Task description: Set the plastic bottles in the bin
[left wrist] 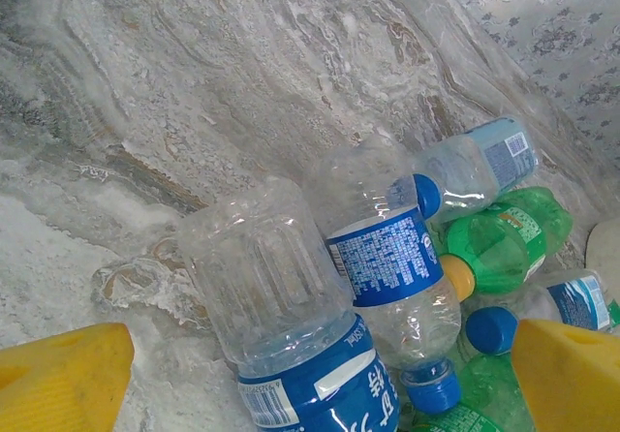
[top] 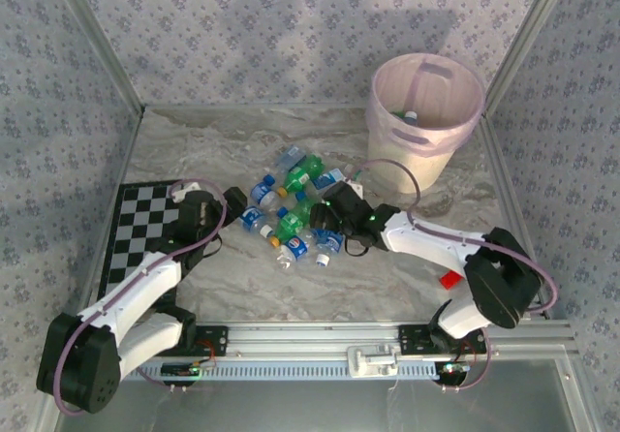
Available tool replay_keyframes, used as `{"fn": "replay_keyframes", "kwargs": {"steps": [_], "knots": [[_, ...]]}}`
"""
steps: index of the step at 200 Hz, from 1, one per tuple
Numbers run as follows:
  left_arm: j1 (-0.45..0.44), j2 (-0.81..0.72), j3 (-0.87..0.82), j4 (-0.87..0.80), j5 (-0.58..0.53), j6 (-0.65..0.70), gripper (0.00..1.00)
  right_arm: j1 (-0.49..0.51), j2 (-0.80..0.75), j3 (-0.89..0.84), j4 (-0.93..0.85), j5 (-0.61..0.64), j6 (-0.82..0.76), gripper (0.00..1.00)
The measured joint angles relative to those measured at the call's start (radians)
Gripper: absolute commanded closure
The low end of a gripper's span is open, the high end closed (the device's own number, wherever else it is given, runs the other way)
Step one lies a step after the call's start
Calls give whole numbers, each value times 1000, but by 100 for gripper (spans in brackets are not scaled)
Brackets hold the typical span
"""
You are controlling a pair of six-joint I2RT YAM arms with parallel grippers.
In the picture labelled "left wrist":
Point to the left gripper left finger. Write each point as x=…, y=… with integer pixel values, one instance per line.
x=58, y=383

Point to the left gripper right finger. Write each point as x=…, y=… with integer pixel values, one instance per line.
x=576, y=383

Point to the blue and white label bottle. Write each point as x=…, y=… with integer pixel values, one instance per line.
x=581, y=301

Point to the dark blue label bottle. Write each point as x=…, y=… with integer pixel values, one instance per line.
x=387, y=267

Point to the clear Pepsi bottle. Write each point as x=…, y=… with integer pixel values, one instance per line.
x=271, y=282

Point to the bottle with pale blue label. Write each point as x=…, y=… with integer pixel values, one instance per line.
x=504, y=156

